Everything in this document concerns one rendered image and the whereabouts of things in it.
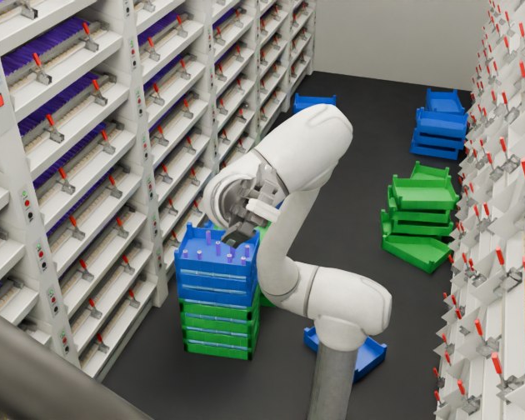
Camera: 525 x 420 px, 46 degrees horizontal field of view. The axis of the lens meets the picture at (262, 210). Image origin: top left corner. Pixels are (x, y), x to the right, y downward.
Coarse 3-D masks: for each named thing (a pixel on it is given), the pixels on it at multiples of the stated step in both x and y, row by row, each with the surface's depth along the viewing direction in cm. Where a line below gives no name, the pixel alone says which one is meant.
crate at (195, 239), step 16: (192, 240) 255; (256, 240) 250; (176, 256) 238; (192, 256) 247; (208, 256) 247; (224, 256) 247; (240, 256) 247; (256, 256) 246; (224, 272) 238; (240, 272) 237
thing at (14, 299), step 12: (12, 276) 194; (24, 276) 192; (0, 288) 189; (12, 288) 193; (24, 288) 194; (36, 288) 194; (0, 300) 188; (12, 300) 190; (24, 300) 191; (36, 300) 195; (0, 312) 185; (12, 312) 186; (24, 312) 190
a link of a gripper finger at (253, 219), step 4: (252, 212) 75; (248, 216) 77; (252, 216) 74; (256, 216) 74; (260, 216) 74; (244, 220) 79; (248, 220) 76; (252, 220) 74; (256, 220) 74; (260, 220) 75; (244, 224) 78; (248, 224) 78; (252, 224) 78; (256, 224) 75; (260, 224) 75; (244, 228) 78; (248, 228) 78; (252, 228) 78; (244, 232) 78; (248, 232) 78; (248, 236) 79
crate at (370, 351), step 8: (312, 328) 274; (304, 336) 271; (312, 336) 276; (312, 344) 269; (368, 344) 271; (376, 344) 267; (384, 344) 262; (360, 352) 269; (368, 352) 269; (376, 352) 269; (384, 352) 263; (360, 360) 265; (368, 360) 265; (376, 360) 261; (360, 368) 262; (368, 368) 259; (360, 376) 257
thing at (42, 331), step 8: (24, 320) 204; (32, 320) 204; (40, 320) 203; (32, 328) 204; (40, 328) 205; (48, 328) 204; (32, 336) 204; (40, 336) 204; (48, 336) 205; (48, 344) 207
